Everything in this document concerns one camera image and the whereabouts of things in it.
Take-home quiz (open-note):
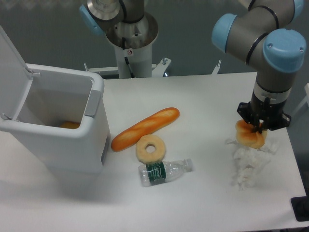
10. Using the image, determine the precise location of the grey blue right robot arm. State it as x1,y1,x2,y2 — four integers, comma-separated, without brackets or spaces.
211,0,307,132

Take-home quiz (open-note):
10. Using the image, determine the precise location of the white metal frame bracket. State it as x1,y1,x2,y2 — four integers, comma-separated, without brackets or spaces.
84,58,172,79

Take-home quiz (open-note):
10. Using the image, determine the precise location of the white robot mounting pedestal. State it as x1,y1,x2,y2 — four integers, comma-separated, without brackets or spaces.
114,45,152,79

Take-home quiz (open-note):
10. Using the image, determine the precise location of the long orange baguette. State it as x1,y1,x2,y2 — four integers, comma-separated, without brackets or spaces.
111,107,180,152

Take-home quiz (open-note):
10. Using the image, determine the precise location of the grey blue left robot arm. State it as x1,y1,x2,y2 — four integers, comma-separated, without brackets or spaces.
79,0,171,79

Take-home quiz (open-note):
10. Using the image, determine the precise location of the orange bread inside trash can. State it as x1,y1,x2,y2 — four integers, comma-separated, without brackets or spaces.
59,121,80,129

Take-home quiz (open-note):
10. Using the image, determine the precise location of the black device at table edge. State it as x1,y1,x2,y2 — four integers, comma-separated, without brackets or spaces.
291,196,309,222

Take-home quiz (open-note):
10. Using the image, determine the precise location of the pale ring donut bread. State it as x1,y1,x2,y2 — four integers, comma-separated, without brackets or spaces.
136,135,166,164

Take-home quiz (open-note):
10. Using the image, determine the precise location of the crushed clear plastic bottle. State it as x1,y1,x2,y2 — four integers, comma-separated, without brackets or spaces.
138,159,193,187

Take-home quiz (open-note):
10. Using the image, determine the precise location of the crumpled white tissue paper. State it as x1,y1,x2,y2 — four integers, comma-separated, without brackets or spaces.
225,138,279,190

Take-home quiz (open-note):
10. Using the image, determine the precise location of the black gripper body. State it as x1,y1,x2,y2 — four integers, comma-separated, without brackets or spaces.
237,88,291,131

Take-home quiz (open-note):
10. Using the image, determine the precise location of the open white trash can lid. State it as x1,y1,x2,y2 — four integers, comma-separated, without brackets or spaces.
0,28,40,120

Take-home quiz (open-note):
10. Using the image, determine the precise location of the white trash can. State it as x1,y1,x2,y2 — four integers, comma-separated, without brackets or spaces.
0,65,110,173

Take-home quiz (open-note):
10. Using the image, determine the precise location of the round golden bread roll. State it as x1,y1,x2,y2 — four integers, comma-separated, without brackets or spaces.
235,119,267,149

